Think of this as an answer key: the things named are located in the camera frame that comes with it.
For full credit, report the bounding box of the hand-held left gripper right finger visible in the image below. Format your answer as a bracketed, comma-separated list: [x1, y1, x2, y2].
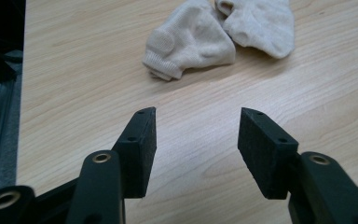
[237, 106, 299, 200]

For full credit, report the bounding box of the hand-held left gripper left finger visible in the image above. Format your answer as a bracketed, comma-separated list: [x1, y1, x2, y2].
[111, 106, 158, 200]

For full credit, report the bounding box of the beige ribbed-cuff sock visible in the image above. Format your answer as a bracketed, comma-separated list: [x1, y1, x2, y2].
[142, 0, 237, 82]

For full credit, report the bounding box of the grey metal rail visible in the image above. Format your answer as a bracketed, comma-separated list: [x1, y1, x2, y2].
[0, 50, 23, 196]

